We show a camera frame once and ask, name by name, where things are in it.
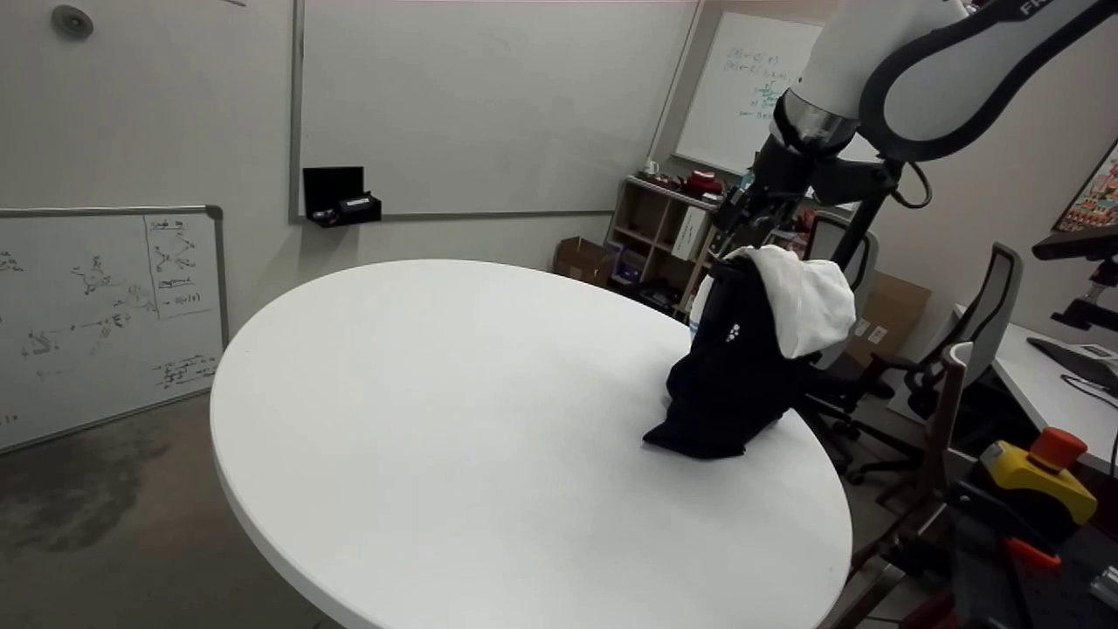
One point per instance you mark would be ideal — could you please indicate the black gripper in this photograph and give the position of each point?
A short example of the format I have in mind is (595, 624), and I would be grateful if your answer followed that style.
(785, 177)

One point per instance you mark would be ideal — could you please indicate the white blue-striped tea towel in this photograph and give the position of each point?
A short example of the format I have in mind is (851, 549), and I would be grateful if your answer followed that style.
(806, 301)

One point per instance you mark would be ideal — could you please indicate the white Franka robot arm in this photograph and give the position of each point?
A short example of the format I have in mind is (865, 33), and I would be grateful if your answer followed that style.
(929, 71)

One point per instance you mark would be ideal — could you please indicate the red item on shelf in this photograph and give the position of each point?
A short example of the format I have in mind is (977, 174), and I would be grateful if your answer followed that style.
(702, 184)

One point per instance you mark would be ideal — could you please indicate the wooden shelf unit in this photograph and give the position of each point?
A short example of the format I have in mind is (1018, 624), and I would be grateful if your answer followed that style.
(659, 240)

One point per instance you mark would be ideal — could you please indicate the whiteboard with green writing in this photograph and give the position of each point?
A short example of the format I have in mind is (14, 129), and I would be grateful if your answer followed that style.
(737, 93)

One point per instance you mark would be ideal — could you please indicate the black cloth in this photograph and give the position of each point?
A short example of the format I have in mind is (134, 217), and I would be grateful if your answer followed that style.
(727, 386)

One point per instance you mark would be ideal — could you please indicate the brown box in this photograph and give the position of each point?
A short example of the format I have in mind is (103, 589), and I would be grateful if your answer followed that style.
(582, 260)

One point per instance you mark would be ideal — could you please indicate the cardboard box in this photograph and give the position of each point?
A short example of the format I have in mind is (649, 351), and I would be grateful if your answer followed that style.
(891, 316)

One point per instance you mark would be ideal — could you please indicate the white desk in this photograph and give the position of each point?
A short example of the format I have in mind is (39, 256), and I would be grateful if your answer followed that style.
(1051, 379)

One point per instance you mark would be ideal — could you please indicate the yellow emergency stop box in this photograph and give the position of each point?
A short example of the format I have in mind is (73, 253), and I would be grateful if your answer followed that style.
(1035, 472)

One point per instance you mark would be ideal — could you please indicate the black marker box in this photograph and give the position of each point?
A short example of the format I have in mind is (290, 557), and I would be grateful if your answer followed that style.
(336, 198)

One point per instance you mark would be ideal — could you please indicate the low whiteboard with black scribbles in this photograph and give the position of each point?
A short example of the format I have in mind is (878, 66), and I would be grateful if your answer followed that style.
(93, 316)

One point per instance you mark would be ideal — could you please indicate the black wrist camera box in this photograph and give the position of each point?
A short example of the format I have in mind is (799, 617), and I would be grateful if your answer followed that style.
(856, 181)

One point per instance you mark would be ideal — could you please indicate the large blank wall whiteboard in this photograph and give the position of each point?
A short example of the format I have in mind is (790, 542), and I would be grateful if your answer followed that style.
(490, 106)

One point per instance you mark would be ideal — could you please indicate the red wall poster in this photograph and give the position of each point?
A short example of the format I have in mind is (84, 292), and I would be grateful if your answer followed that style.
(1093, 192)

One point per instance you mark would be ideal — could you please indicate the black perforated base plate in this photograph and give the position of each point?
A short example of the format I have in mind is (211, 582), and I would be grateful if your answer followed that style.
(1051, 594)

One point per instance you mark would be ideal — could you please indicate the round wall sensor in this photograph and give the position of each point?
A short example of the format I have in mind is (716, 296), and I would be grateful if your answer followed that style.
(70, 21)

